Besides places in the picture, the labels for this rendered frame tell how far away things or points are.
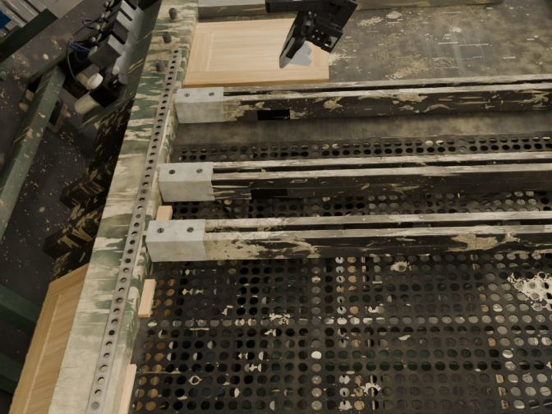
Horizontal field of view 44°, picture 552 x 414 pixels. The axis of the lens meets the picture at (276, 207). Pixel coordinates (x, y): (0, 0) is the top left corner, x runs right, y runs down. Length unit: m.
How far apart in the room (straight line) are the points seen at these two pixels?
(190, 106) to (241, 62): 0.27
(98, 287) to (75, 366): 0.18
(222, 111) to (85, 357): 0.76
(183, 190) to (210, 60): 0.55
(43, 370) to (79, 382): 0.61
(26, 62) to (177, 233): 1.64
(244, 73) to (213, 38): 0.22
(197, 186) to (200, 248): 0.18
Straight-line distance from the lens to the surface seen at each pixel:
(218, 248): 1.48
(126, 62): 2.09
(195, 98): 1.81
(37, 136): 2.53
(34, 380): 1.97
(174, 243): 1.48
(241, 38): 2.12
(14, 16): 1.71
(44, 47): 3.11
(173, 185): 1.61
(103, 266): 1.50
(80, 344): 1.40
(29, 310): 2.21
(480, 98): 1.83
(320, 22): 1.37
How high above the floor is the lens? 1.85
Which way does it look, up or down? 28 degrees down
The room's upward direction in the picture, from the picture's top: 64 degrees clockwise
